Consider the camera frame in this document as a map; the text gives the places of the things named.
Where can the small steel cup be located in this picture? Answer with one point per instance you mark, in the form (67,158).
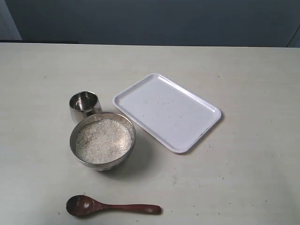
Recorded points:
(84,104)

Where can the white rectangular tray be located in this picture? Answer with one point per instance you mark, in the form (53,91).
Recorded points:
(174,116)

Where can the brown wooden spoon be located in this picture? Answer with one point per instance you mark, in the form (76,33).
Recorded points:
(83,205)

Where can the steel bowl of rice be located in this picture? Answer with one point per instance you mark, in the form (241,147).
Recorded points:
(103,141)

